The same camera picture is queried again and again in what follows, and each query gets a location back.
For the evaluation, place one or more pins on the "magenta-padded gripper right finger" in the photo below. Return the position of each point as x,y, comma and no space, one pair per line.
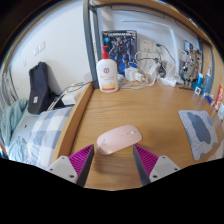
163,166

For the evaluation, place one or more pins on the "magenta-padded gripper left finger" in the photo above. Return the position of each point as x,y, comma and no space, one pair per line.
62,166

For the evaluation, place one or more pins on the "pink computer mouse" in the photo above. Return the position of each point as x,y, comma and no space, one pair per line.
119,139

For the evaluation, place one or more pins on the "grey cloud-print mouse pad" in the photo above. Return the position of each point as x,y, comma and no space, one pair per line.
200,131

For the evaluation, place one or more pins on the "blue white plaid pillow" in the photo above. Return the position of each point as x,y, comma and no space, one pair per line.
46,133

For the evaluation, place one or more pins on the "teal blanket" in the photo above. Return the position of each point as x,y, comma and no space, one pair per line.
11,123

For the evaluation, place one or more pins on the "white power strip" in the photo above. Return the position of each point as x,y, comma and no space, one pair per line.
70,98

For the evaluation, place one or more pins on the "blue snack packet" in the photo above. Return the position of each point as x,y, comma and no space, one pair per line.
209,99

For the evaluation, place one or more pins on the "black bag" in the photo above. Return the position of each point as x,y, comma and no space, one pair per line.
39,88

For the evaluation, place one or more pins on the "small white cube clock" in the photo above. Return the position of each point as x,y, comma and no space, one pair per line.
198,90

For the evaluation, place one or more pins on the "red yellow chip can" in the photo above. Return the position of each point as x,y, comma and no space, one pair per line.
220,96

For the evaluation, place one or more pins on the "small blue white-capped bottle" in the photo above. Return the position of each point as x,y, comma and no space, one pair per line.
199,80

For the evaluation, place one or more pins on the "white charger block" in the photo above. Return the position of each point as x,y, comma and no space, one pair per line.
130,74

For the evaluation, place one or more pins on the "white red-pump lotion bottle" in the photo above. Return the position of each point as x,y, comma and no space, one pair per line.
107,75

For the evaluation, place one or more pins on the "tan robot model figure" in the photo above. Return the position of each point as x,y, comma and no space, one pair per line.
192,66

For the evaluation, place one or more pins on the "blue robot model kit box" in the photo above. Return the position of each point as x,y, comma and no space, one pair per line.
121,46

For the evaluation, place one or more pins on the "white wall switch plate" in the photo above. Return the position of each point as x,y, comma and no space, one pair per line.
39,48

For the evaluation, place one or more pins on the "white wall socket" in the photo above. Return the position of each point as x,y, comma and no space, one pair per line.
146,45

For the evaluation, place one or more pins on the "grey metal desk frame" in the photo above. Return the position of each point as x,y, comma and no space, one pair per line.
88,40

